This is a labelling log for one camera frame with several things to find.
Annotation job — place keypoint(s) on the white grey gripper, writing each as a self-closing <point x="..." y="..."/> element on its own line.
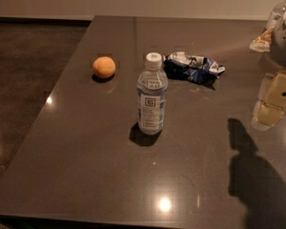
<point x="284" y="47"/>

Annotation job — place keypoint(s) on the clear plastic water bottle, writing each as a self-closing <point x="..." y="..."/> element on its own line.
<point x="152" y="85"/>

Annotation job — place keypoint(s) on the crumpled yellow snack wrapper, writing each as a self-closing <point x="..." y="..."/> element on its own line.
<point x="263" y="42"/>

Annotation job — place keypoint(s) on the crumpled blue white chip bag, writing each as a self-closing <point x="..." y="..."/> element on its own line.
<point x="192" y="68"/>

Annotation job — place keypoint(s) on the orange fruit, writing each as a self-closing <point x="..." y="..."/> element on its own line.
<point x="103" y="67"/>

